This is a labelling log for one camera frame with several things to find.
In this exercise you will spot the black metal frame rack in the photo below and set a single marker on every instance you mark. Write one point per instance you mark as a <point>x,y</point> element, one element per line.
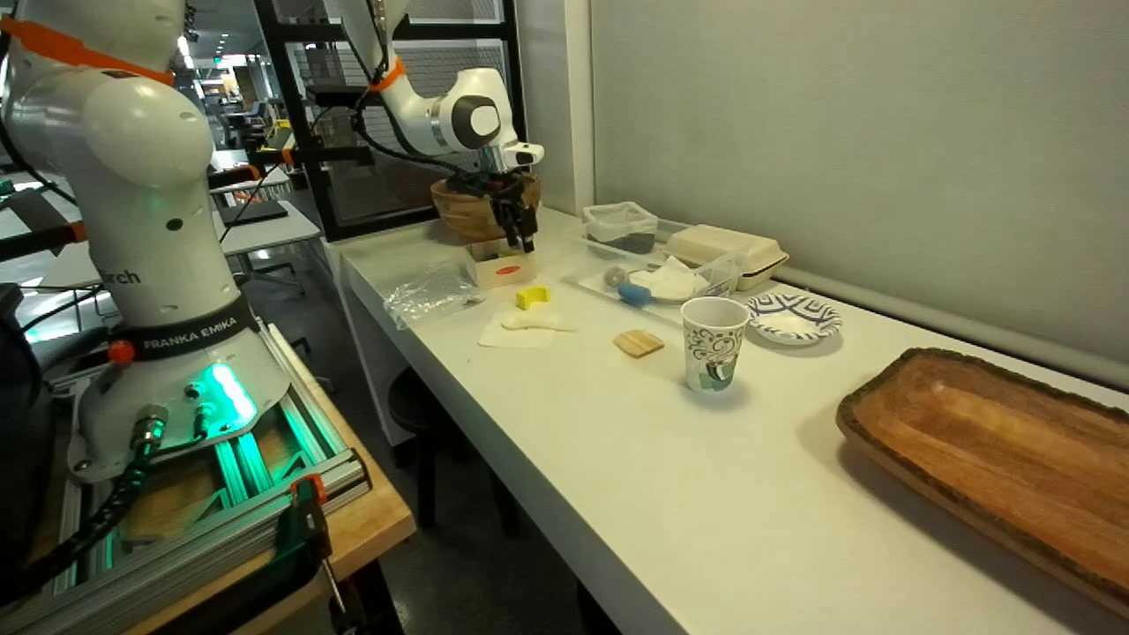
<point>367,139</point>

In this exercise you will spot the wooden serving tray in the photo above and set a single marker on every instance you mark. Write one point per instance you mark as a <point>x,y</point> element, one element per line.
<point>1030,468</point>

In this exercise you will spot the small clear plastic container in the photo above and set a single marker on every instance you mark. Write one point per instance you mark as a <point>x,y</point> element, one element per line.
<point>614,220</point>

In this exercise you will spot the white paper napkin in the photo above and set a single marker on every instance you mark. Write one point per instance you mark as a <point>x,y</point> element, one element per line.
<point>523,329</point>

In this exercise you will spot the clear plastic bag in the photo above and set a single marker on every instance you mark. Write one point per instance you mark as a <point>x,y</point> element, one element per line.
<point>430,293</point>

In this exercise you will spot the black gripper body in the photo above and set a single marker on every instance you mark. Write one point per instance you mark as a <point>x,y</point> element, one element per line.
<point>513,197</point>

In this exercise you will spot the aluminium robot base mount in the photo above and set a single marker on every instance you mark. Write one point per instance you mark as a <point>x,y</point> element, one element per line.
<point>197,546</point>

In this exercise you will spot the clear plastic tray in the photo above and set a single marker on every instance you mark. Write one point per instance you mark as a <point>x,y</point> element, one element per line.
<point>655,282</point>

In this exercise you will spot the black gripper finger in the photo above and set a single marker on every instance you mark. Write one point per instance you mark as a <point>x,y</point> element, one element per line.
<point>525,234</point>
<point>513,234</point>

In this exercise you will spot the patterned paper plate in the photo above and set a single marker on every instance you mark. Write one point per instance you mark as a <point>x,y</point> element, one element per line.
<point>791,320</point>

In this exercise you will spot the yellow arch block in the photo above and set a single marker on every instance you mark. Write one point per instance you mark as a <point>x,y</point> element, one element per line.
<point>530,299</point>

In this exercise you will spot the small wooden square tile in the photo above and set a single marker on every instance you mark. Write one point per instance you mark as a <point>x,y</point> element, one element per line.
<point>635,342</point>

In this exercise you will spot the green clamp with orange handle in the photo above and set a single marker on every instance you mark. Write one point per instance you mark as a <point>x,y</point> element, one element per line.
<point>301,542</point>

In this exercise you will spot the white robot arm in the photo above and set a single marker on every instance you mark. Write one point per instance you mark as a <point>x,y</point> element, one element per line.
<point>89,96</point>

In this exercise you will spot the woven wicker basket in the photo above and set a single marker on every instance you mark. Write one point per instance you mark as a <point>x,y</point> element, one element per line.
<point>463,208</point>

